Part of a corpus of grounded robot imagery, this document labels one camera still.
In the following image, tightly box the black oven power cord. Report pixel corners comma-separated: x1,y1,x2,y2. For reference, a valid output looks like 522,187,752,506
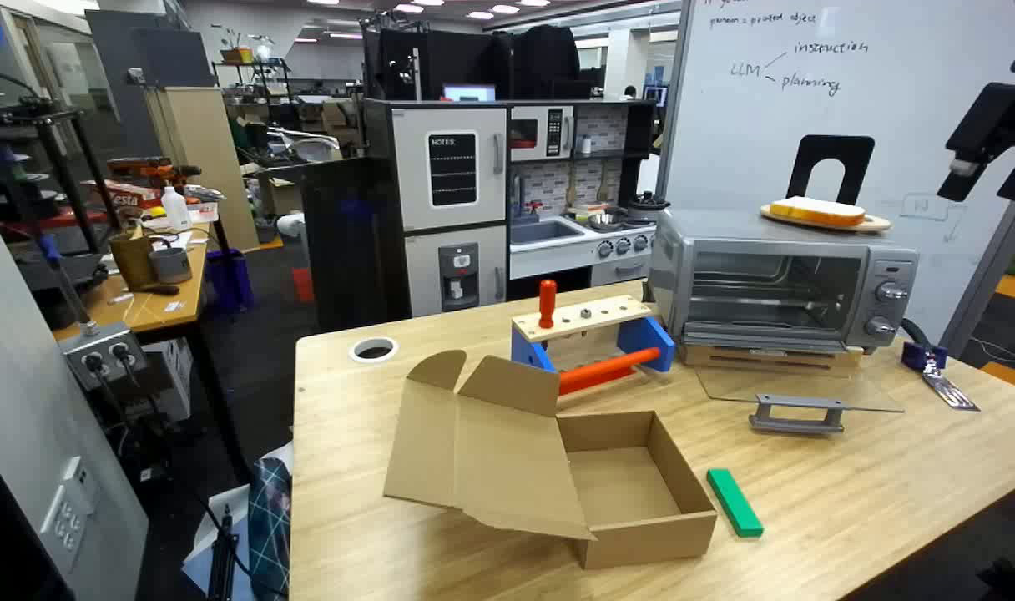
898,315,945,360

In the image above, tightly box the small brown cardboard box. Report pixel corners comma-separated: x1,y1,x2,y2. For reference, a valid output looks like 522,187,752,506
108,224,166,294

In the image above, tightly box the white wall power strip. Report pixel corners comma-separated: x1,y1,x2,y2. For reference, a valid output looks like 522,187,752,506
36,450,99,578

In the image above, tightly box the blue bin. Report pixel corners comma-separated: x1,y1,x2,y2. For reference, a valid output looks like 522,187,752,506
204,245,256,315

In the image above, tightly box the wooden background desk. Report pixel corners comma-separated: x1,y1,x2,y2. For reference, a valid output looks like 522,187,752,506
50,221,216,348

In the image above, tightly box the toy bread slice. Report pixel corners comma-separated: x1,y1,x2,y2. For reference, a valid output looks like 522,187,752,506
767,194,871,232

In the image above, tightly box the green rectangular block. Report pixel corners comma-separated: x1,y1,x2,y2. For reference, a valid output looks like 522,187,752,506
704,463,767,541

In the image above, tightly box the orange toy peg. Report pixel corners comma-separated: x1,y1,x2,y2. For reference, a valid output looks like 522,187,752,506
533,279,560,334

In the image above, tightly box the grey toaster oven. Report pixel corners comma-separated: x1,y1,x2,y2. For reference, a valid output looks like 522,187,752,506
645,206,921,360

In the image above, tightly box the orange toy hammer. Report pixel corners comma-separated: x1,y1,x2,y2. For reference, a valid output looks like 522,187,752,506
553,345,668,401

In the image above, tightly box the round wooden plate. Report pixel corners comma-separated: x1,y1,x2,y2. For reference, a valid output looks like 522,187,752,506
759,196,894,236

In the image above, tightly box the glass oven door with handle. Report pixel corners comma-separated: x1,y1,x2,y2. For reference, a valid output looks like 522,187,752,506
688,355,910,441

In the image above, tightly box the white toy kitchen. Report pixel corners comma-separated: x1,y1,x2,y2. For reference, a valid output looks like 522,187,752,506
360,96,660,326

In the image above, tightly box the metal spatula black handle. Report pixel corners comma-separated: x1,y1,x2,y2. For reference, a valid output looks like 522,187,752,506
920,360,986,413

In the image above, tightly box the blue spatula holder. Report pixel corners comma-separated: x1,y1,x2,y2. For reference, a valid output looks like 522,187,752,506
901,342,951,379

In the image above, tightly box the grey power outlet box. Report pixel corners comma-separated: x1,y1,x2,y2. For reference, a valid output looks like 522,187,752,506
60,321,151,393

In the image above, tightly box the open brown cardboard box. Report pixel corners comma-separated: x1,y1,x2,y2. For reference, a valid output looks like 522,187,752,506
382,348,720,572

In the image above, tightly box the white table cable grommet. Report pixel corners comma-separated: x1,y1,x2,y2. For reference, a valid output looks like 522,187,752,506
346,331,400,366

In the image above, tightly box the plaid cloth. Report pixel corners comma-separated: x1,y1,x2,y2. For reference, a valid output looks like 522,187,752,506
249,447,298,601

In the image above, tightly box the white plastic bottle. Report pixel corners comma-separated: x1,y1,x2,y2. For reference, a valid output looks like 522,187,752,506
156,181,193,235

